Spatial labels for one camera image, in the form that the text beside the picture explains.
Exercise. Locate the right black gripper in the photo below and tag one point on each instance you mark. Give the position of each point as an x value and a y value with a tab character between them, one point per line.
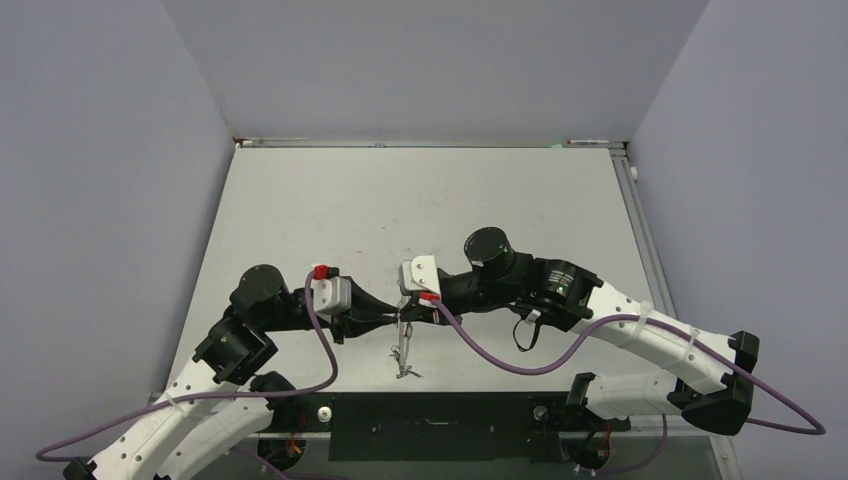
412	310

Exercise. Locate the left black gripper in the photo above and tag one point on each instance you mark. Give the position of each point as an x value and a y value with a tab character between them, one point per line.
362	302

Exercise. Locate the large grey keyring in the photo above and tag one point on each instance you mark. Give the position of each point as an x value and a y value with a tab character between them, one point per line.
400	352

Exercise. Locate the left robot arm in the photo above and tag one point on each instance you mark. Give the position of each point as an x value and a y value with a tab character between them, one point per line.
222	394

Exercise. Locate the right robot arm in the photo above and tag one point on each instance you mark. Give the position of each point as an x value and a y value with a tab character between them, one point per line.
703	377

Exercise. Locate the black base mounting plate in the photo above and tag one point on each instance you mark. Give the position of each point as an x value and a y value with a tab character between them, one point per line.
465	426

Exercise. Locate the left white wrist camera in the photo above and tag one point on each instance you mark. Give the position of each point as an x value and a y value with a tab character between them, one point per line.
331	292

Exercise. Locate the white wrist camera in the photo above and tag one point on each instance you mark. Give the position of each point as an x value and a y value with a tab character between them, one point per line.
331	292
419	280

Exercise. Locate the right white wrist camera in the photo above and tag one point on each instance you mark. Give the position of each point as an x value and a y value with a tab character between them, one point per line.
419	280

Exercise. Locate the aluminium rail back edge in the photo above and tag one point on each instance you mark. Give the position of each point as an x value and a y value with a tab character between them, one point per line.
469	143

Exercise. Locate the aluminium rail right side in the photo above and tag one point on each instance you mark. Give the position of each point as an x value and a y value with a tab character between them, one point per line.
656	280

